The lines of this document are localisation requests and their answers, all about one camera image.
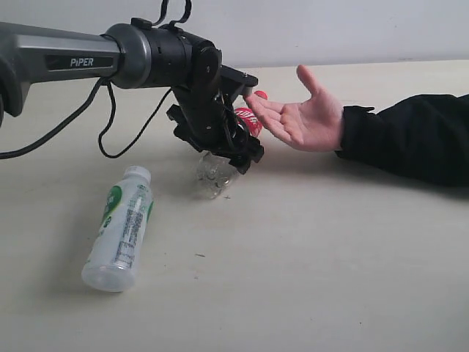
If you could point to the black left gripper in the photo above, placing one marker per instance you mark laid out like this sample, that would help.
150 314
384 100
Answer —
205 119

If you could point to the clear red-label cola bottle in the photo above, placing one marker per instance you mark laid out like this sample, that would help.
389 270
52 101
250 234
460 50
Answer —
214 174

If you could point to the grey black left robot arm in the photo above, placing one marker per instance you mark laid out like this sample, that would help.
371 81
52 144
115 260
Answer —
134 56

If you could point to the black sleeved forearm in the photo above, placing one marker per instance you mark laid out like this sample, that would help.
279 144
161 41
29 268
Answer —
423 137

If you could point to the white green-label bottle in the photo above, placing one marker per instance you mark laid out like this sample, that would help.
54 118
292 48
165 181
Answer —
113 261

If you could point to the person's open bare hand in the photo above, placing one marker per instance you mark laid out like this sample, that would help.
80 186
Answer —
314 125

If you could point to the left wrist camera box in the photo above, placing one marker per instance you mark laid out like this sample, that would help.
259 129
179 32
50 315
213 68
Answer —
235 83

